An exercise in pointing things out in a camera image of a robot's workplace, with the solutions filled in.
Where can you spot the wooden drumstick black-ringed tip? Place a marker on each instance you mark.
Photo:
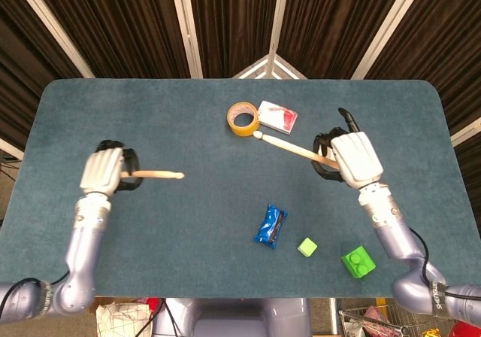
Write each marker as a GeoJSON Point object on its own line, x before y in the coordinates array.
{"type": "Point", "coordinates": [293, 149]}

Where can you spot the white table leg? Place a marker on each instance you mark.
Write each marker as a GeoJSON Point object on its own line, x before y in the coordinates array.
{"type": "Point", "coordinates": [333, 316]}

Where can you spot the red and white flat box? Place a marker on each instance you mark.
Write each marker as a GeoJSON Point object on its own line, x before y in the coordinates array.
{"type": "Point", "coordinates": [278, 115]}

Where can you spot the dark brown curtain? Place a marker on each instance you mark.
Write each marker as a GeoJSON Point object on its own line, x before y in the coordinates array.
{"type": "Point", "coordinates": [112, 25]}

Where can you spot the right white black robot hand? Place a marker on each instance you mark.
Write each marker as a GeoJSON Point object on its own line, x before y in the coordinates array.
{"type": "Point", "coordinates": [357, 156]}

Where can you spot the brown cardboard box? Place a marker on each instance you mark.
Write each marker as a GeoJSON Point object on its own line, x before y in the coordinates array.
{"type": "Point", "coordinates": [97, 300]}

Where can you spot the white grid pattern bag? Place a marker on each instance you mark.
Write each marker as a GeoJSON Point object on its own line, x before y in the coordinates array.
{"type": "Point", "coordinates": [120, 320]}

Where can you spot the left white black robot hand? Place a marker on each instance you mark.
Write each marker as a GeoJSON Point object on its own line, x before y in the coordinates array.
{"type": "Point", "coordinates": [99, 171]}

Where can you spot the light green cube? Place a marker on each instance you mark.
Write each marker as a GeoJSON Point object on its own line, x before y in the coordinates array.
{"type": "Point", "coordinates": [307, 247]}

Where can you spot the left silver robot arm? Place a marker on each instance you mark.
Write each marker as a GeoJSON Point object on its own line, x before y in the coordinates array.
{"type": "Point", "coordinates": [82, 246]}

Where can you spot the yellow packing tape roll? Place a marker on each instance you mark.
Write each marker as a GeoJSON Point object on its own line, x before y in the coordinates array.
{"type": "Point", "coordinates": [240, 131]}

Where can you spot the teal table cloth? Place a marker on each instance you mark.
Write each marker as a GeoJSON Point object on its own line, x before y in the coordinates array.
{"type": "Point", "coordinates": [188, 209]}

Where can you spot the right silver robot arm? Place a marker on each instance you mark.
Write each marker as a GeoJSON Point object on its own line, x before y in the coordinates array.
{"type": "Point", "coordinates": [398, 239]}

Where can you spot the silver robot torso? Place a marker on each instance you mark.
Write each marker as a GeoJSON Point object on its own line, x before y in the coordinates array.
{"type": "Point", "coordinates": [233, 318]}

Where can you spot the blue snack packet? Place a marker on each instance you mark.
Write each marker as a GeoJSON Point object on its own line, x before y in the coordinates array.
{"type": "Point", "coordinates": [268, 228]}

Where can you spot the white screen frame post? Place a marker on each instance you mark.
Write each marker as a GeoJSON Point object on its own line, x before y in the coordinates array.
{"type": "Point", "coordinates": [383, 32]}
{"type": "Point", "coordinates": [186, 25]}
{"type": "Point", "coordinates": [9, 148]}
{"type": "Point", "coordinates": [278, 21]}
{"type": "Point", "coordinates": [52, 25]}
{"type": "Point", "coordinates": [466, 132]}

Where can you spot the green toy building brick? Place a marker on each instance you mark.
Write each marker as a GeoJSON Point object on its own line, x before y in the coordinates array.
{"type": "Point", "coordinates": [357, 263]}

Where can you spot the light wooden drumstick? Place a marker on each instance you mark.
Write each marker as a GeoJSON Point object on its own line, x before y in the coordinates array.
{"type": "Point", "coordinates": [161, 173]}

